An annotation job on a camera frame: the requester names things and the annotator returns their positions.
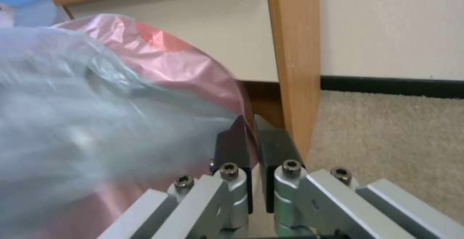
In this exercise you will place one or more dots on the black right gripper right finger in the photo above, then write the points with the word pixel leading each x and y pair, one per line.
pixel 277 146

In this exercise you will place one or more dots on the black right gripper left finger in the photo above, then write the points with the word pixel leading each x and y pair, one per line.
pixel 232 152

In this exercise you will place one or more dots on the red trash can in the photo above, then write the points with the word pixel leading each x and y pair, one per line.
pixel 203 65

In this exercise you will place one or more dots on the translucent grey garbage bag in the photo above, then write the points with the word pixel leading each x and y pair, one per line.
pixel 72 100

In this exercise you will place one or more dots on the wooden table with cream panel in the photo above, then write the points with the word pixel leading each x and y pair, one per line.
pixel 290 46

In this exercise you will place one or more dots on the black baseboard strip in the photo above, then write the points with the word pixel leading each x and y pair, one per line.
pixel 391 84

